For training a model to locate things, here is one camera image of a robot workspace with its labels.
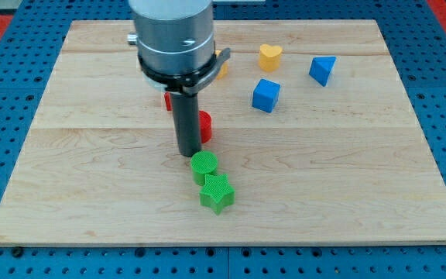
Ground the blue cube block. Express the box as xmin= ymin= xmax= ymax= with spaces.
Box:
xmin=252 ymin=79 xmax=281 ymax=113

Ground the yellow heart block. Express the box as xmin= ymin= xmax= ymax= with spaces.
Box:
xmin=258 ymin=44 xmax=283 ymax=72

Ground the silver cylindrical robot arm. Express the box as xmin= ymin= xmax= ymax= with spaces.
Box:
xmin=129 ymin=0 xmax=231 ymax=157

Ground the red block behind rod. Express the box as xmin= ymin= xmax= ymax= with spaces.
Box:
xmin=164 ymin=92 xmax=172 ymax=111

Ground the black clamp ring mount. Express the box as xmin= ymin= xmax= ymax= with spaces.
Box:
xmin=138 ymin=48 xmax=231 ymax=96

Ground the light wooden board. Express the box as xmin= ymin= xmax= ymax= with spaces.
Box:
xmin=0 ymin=20 xmax=446 ymax=247

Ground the red cylinder block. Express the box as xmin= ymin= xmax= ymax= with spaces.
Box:
xmin=199 ymin=110 xmax=212 ymax=143

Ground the yellow block behind arm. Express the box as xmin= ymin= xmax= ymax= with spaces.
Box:
xmin=216 ymin=62 xmax=228 ymax=80

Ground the green cylinder block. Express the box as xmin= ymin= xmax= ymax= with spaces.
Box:
xmin=190 ymin=150 xmax=218 ymax=186

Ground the blue triangular prism block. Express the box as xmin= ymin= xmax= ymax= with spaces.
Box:
xmin=309 ymin=57 xmax=337 ymax=87

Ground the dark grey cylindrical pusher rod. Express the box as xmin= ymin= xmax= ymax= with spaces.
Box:
xmin=170 ymin=92 xmax=201 ymax=157

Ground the green star block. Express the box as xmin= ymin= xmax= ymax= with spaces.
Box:
xmin=199 ymin=174 xmax=235 ymax=215

